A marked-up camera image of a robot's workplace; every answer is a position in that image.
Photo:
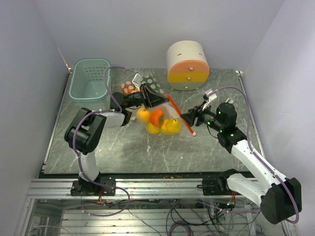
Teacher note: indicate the yellow fake lemon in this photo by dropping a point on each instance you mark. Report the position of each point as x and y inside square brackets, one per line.
[151, 129]

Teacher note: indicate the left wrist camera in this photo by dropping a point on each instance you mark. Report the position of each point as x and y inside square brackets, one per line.
[137, 80]

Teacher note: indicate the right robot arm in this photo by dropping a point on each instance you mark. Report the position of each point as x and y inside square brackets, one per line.
[278, 197]

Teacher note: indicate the round mini drawer cabinet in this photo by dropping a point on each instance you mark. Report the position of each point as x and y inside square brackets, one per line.
[187, 67]

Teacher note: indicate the clear red-zip bag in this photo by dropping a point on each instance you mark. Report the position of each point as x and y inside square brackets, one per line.
[171, 111]

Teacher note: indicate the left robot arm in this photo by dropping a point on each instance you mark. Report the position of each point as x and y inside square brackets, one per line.
[85, 130]

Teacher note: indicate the peach coloured fake fruit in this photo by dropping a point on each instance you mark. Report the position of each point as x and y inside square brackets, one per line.
[143, 115]

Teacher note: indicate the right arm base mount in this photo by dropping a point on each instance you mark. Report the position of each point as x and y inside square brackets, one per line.
[216, 183]

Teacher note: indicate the yellow fake bell pepper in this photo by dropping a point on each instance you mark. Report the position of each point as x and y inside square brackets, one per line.
[163, 128]

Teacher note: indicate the yellow fake pear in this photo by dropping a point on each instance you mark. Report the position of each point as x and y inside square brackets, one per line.
[173, 125]

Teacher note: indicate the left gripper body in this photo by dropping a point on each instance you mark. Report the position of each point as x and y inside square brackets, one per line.
[136, 100]

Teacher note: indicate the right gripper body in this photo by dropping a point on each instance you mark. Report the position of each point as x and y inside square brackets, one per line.
[208, 117]

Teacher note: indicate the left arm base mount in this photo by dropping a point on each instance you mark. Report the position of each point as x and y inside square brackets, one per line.
[81, 187]

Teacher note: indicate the teal plastic basket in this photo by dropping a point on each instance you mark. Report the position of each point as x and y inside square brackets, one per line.
[89, 83]

